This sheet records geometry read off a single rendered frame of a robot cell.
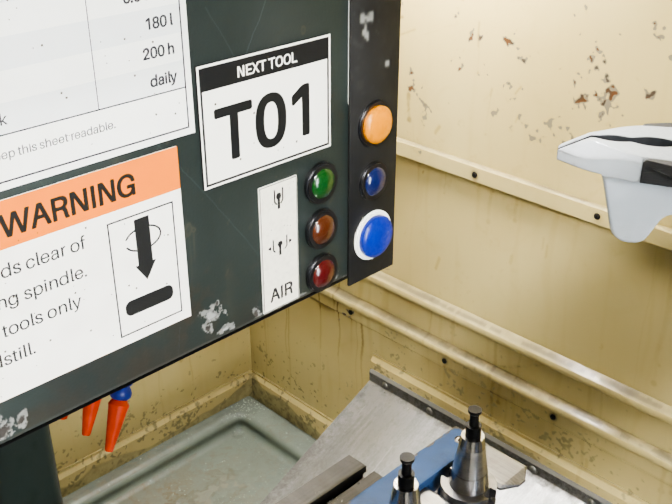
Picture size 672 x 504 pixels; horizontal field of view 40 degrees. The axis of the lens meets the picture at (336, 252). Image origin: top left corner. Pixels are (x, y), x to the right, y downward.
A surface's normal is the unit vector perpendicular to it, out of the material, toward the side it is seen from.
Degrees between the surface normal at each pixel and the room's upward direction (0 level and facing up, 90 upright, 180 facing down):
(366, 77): 90
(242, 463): 0
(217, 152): 90
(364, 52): 90
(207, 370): 90
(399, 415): 24
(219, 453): 0
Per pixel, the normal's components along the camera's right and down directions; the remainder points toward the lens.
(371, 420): -0.29, -0.68
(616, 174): -0.61, 0.36
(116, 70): 0.70, 0.33
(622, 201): -0.31, 0.44
